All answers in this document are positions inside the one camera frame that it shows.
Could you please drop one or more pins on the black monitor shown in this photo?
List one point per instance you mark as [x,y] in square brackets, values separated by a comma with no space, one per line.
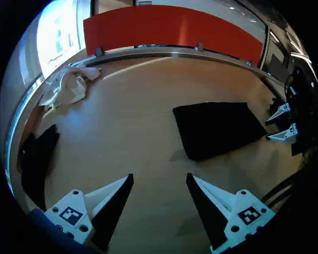
[278,69]

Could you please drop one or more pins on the black towel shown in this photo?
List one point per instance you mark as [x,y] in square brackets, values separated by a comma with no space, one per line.
[218,129]

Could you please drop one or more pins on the red desk screen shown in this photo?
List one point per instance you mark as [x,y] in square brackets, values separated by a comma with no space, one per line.
[172,37]

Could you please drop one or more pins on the heap of white towels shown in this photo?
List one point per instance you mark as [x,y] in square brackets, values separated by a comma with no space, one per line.
[69,86]

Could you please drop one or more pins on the stack of black towels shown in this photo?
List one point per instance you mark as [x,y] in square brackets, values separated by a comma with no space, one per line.
[38,164]

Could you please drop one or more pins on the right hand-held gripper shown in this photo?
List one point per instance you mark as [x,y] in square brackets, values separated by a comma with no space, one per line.
[303,111]

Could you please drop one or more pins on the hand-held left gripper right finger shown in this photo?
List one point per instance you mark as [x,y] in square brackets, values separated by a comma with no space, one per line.
[245,211]

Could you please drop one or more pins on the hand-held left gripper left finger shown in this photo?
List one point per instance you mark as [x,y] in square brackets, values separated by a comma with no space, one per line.
[76,209]

